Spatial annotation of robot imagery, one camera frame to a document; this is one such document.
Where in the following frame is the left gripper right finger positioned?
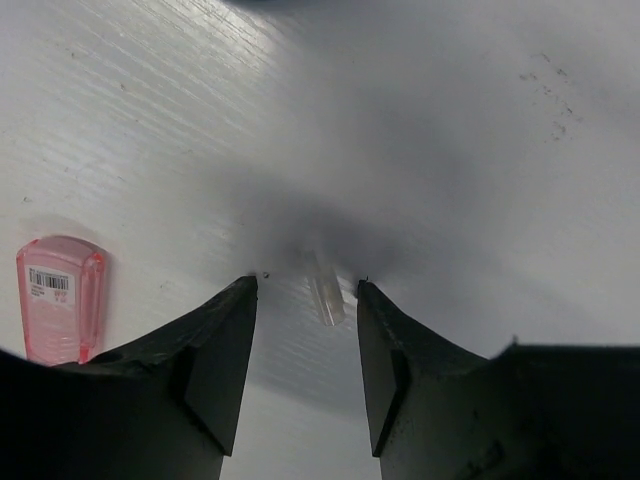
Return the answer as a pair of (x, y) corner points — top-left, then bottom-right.
(357, 280), (639, 479)

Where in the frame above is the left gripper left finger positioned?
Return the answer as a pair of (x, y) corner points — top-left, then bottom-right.
(1, 276), (258, 479)

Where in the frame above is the pink lead case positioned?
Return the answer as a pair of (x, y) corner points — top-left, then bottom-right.
(16, 235), (108, 366)

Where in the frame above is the clear pen cap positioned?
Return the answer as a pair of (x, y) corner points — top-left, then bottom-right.
(302, 249), (346, 326)

